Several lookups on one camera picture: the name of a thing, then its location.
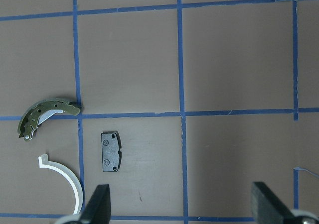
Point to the black brake pad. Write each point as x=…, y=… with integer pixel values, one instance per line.
x=111, y=151

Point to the white curved plastic bracket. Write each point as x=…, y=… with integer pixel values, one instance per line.
x=68, y=175

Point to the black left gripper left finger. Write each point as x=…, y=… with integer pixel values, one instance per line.
x=97, y=211

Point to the olive metal brake shoe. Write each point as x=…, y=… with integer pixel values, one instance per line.
x=42, y=111

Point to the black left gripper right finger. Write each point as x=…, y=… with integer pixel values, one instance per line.
x=267, y=208

